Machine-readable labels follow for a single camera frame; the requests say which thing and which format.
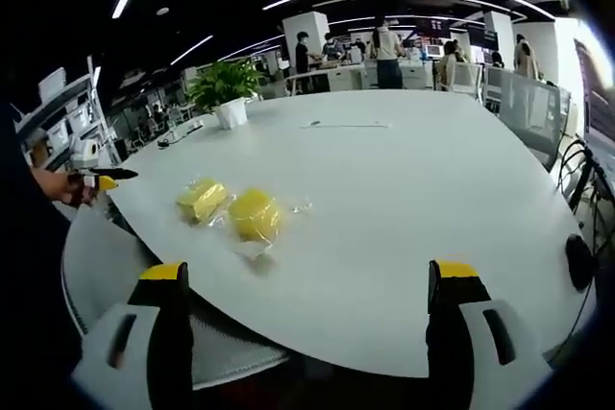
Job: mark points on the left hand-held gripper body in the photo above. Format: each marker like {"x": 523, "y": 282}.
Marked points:
{"x": 84, "y": 153}

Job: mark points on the green potted plant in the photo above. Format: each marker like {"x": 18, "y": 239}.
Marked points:
{"x": 226, "y": 88}

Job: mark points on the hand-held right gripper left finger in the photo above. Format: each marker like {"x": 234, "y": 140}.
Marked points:
{"x": 163, "y": 328}

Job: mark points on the black computer mouse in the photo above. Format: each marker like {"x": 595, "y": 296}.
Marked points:
{"x": 580, "y": 262}

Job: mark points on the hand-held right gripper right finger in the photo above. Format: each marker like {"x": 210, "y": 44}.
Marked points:
{"x": 461, "y": 328}

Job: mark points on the person's dark sleeve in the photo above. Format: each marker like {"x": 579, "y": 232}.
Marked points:
{"x": 29, "y": 261}

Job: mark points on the yellow cake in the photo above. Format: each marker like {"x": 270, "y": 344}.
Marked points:
{"x": 255, "y": 214}
{"x": 202, "y": 199}

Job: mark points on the white mesh office chair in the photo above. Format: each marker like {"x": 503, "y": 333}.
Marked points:
{"x": 154, "y": 314}
{"x": 531, "y": 114}

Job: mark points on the white storage shelf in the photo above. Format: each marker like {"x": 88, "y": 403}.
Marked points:
{"x": 62, "y": 117}

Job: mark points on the person's left hand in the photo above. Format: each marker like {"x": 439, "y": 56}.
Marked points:
{"x": 65, "y": 187}

